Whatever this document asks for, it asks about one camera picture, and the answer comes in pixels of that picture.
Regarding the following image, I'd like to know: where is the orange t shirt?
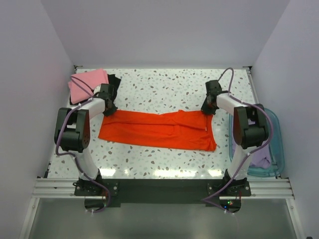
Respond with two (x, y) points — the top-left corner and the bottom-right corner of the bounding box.
(98, 110), (217, 151)

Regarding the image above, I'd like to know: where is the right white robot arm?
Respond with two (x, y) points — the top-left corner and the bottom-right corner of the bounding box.
(201, 80), (271, 196)

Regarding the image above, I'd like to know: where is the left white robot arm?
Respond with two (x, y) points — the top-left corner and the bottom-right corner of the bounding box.
(54, 84), (119, 195)

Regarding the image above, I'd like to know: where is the folded black t shirt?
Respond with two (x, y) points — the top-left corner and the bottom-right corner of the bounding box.
(69, 74), (121, 105)

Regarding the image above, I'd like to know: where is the folded pink t shirt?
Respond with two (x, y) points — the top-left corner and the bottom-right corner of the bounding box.
(68, 69), (109, 105)

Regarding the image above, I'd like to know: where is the lavender t shirt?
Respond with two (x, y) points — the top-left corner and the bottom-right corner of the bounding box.
(231, 139), (272, 169)

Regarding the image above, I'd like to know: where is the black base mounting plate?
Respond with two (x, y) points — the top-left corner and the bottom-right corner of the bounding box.
(74, 178), (251, 209)

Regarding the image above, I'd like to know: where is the teal plastic basket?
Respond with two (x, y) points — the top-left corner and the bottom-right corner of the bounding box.
(228, 107), (285, 178)

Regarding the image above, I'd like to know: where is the aluminium frame rail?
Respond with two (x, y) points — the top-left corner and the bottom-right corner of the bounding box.
(31, 178), (295, 199)

